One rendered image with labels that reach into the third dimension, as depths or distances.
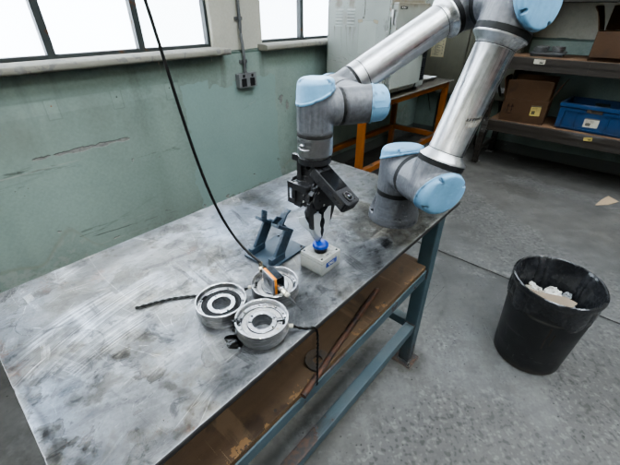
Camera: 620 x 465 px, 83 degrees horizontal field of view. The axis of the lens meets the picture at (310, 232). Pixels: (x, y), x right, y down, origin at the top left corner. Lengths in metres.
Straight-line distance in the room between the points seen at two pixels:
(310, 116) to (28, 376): 0.69
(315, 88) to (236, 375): 0.54
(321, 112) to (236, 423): 0.70
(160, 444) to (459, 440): 1.19
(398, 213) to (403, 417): 0.86
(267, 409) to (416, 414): 0.82
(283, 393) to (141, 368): 0.36
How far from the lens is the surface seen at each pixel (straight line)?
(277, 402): 0.94
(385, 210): 1.05
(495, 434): 1.67
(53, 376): 0.80
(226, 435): 0.91
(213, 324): 0.74
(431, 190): 0.87
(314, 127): 0.71
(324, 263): 0.83
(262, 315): 0.73
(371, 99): 0.75
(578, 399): 1.93
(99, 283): 0.97
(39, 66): 2.04
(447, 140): 0.90
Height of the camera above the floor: 1.34
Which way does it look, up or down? 32 degrees down
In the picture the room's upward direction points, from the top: straight up
